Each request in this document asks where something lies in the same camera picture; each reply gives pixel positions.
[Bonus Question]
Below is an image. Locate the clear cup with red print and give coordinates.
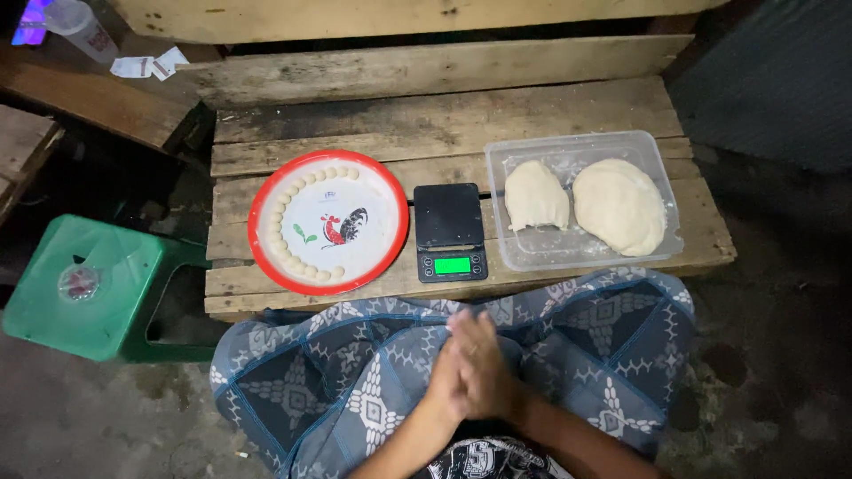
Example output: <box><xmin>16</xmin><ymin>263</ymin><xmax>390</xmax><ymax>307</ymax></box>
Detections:
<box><xmin>57</xmin><ymin>263</ymin><xmax>102</xmax><ymax>303</ymax></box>

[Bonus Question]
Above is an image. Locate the small dough lump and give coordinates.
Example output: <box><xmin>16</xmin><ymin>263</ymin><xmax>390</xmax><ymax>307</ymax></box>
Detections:
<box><xmin>504</xmin><ymin>160</ymin><xmax>571</xmax><ymax>232</ymax></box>

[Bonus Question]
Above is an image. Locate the brown wooden bench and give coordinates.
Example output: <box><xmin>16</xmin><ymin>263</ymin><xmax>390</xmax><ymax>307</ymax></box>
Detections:
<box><xmin>0</xmin><ymin>39</ymin><xmax>224</xmax><ymax>155</ymax></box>

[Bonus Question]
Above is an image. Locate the white crumpled paper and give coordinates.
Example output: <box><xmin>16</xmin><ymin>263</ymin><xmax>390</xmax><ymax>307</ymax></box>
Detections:
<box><xmin>152</xmin><ymin>47</ymin><xmax>190</xmax><ymax>82</ymax></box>
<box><xmin>110</xmin><ymin>56</ymin><xmax>155</xmax><ymax>79</ymax></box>

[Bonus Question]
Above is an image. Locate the worn wooden board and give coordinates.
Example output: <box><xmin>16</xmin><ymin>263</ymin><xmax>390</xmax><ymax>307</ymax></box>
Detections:
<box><xmin>0</xmin><ymin>105</ymin><xmax>65</xmax><ymax>224</ymax></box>

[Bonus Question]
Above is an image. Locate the black digital kitchen scale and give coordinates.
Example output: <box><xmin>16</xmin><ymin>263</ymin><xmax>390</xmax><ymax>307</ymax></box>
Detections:
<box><xmin>413</xmin><ymin>184</ymin><xmax>489</xmax><ymax>283</ymax></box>

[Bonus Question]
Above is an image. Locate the clear plastic container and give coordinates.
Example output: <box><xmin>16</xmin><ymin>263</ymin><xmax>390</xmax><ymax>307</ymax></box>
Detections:
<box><xmin>484</xmin><ymin>130</ymin><xmax>685</xmax><ymax>272</ymax></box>

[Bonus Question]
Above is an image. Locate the red rimmed rooster plate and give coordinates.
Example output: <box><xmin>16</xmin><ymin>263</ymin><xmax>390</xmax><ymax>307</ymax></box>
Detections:
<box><xmin>248</xmin><ymin>149</ymin><xmax>410</xmax><ymax>297</ymax></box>

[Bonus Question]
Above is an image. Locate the clear plastic drink cup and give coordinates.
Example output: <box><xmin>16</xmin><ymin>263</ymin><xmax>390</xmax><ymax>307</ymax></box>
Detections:
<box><xmin>43</xmin><ymin>0</ymin><xmax>121</xmax><ymax>65</ymax></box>

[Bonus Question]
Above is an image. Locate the black white printed shirt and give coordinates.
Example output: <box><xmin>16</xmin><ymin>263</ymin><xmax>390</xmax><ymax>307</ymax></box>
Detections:
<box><xmin>413</xmin><ymin>436</ymin><xmax>575</xmax><ymax>479</ymax></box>

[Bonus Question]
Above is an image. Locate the large dough lump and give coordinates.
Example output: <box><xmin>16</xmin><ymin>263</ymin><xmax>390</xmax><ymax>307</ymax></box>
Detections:
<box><xmin>572</xmin><ymin>157</ymin><xmax>668</xmax><ymax>258</ymax></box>

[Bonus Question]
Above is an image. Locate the person's left hand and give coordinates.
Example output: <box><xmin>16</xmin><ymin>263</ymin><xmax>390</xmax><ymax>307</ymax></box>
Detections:
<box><xmin>425</xmin><ymin>326</ymin><xmax>469</xmax><ymax>424</ymax></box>

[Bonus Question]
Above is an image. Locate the phone with lit screen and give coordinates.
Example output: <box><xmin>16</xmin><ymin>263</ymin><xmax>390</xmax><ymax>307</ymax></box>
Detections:
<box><xmin>11</xmin><ymin>0</ymin><xmax>53</xmax><ymax>47</ymax></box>

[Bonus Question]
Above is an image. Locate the green plastic stool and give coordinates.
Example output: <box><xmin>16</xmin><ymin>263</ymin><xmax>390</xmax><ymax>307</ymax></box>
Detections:
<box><xmin>2</xmin><ymin>214</ymin><xmax>221</xmax><ymax>364</ymax></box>

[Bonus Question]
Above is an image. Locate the grey patterned sarong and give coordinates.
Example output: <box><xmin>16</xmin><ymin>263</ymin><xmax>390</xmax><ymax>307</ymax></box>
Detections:
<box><xmin>209</xmin><ymin>266</ymin><xmax>696</xmax><ymax>479</ymax></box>

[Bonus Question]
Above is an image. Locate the person's right hand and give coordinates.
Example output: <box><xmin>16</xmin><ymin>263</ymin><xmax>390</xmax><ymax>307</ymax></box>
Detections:
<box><xmin>446</xmin><ymin>309</ymin><xmax>528</xmax><ymax>423</ymax></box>

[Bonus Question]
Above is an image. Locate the row of small dough balls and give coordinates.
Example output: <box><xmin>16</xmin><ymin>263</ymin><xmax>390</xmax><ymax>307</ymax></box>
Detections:
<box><xmin>266</xmin><ymin>165</ymin><xmax>361</xmax><ymax>283</ymax></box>

